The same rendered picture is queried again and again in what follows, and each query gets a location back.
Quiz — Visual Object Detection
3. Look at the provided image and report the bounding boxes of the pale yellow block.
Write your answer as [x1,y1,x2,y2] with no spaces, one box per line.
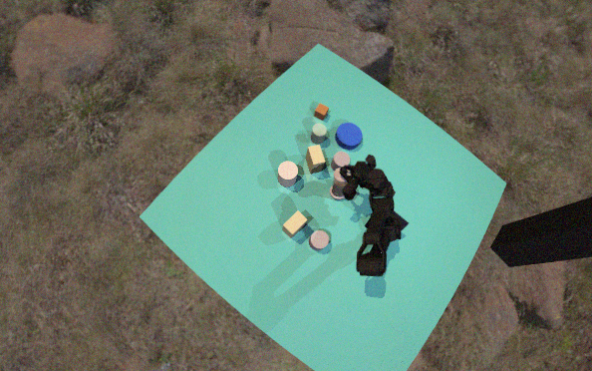
[282,211,307,238]
[306,145,325,175]

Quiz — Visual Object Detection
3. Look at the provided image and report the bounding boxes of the blue cylinder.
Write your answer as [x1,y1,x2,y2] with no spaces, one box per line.
[335,123,362,151]

